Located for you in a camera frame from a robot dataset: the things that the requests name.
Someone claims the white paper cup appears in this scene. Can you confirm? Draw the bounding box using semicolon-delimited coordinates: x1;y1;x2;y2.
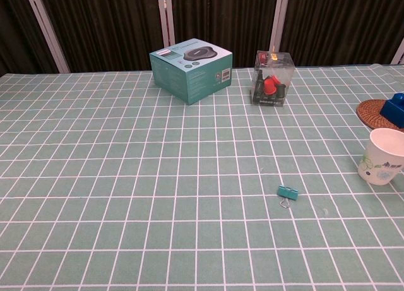
357;128;404;186

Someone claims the small blue binder clip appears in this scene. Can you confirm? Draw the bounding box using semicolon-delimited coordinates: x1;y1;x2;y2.
276;184;300;209

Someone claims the green checked tablecloth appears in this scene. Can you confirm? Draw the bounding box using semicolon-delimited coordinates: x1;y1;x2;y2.
0;62;404;291

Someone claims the teal cardboard product box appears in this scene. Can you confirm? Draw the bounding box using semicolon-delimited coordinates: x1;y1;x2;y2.
148;38;234;106

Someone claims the clear plastic capsule box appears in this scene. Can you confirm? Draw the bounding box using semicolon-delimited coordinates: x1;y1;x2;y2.
251;50;297;108

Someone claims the dark pleated curtain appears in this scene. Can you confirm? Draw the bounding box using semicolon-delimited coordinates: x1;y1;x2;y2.
0;0;404;76

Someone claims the round woven rattan coaster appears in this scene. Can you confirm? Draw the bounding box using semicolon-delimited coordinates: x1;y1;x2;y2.
356;99;404;132

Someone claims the blue plastic block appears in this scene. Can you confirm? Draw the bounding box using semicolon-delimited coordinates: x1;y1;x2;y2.
379;92;404;130

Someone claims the white frame post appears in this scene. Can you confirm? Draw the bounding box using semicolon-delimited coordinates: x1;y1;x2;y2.
157;0;176;49
390;38;404;66
24;0;71;74
269;0;291;54

